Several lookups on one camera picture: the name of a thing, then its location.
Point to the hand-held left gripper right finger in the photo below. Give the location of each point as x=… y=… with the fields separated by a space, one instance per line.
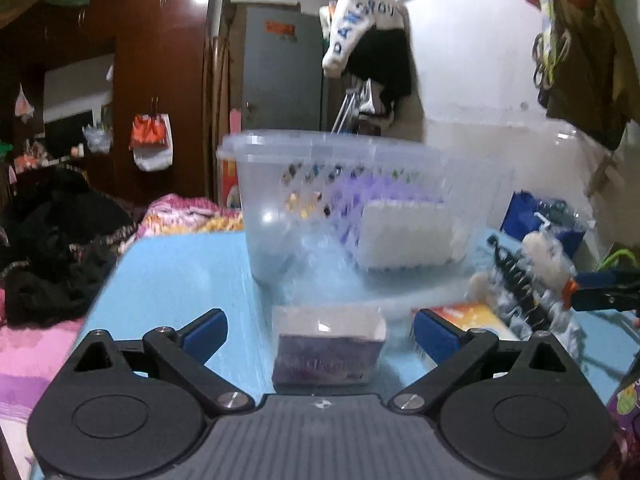
x=436 y=336

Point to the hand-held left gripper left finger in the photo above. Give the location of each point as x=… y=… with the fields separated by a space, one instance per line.
x=207 y=331

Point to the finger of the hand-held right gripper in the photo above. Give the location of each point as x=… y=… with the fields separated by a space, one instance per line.
x=597 y=290

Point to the small purple white box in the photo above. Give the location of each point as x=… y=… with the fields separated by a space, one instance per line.
x=325 y=355

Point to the clear plastic container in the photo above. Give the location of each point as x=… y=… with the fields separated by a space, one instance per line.
x=280 y=195

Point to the orange yellow box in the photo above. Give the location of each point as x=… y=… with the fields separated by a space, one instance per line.
x=475 y=317

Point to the clear bottle with white contents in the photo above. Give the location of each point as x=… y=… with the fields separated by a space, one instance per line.
x=545 y=255

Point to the white sponge block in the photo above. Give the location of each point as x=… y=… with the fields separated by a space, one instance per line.
x=405 y=235

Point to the blue bag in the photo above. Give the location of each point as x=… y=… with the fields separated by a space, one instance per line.
x=522 y=210

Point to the pink patterned blanket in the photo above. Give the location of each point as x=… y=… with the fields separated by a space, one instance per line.
x=185 y=215

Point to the purple plastic basket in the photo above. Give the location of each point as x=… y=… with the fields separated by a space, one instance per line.
x=360 y=190

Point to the pile of dark clothes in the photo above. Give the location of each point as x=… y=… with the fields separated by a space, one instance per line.
x=55 y=245

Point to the orange white hanging bag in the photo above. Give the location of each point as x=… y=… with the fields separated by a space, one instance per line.
x=150 y=140

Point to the white plastic bag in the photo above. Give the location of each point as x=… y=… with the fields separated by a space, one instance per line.
x=97 y=137

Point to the olive hanging clothes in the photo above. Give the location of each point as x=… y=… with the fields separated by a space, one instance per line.
x=585 y=45

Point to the grey metal cabinet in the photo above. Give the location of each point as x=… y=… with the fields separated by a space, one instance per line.
x=280 y=75

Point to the black hanging garment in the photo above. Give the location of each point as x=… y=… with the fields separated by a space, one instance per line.
x=385 y=65

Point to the brown wooden wardrobe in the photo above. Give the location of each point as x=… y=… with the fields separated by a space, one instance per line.
x=150 y=60

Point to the white printed garment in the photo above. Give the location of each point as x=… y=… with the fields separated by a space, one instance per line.
x=362 y=15

